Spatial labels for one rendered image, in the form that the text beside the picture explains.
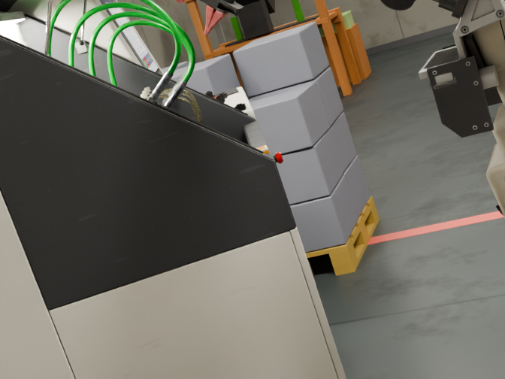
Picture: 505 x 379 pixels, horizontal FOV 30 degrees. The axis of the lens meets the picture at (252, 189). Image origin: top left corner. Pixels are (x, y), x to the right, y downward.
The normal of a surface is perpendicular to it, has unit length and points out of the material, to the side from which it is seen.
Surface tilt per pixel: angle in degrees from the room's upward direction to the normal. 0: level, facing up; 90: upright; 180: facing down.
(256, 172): 90
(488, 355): 0
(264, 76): 90
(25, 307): 90
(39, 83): 90
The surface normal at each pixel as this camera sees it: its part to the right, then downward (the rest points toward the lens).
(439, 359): -0.31, -0.93
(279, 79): -0.29, 0.30
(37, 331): 0.06, 0.20
